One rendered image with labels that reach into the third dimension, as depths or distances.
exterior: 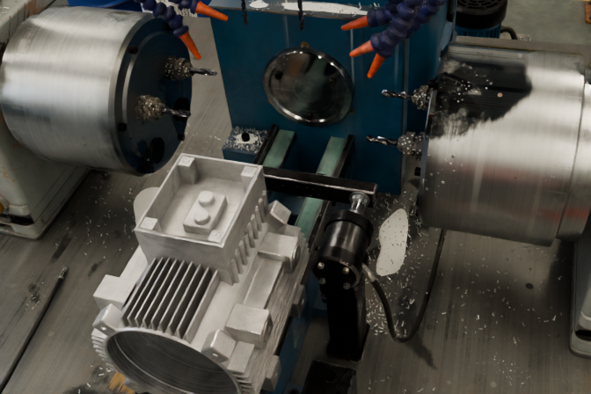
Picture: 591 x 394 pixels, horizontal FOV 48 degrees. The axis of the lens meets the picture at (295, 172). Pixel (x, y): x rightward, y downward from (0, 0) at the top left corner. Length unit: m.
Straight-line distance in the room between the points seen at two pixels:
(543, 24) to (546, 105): 2.35
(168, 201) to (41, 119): 0.32
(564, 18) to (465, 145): 2.43
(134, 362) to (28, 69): 0.45
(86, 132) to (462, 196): 0.52
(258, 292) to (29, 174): 0.57
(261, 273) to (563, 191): 0.35
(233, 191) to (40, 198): 0.53
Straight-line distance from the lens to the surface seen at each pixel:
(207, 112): 1.40
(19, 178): 1.17
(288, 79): 1.06
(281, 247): 0.75
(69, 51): 1.00
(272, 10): 1.01
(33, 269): 1.21
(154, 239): 0.71
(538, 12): 3.24
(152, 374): 0.83
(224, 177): 0.78
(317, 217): 0.98
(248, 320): 0.70
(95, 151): 1.01
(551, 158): 0.81
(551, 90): 0.83
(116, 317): 0.73
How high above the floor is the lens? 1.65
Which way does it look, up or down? 44 degrees down
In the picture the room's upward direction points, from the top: 7 degrees counter-clockwise
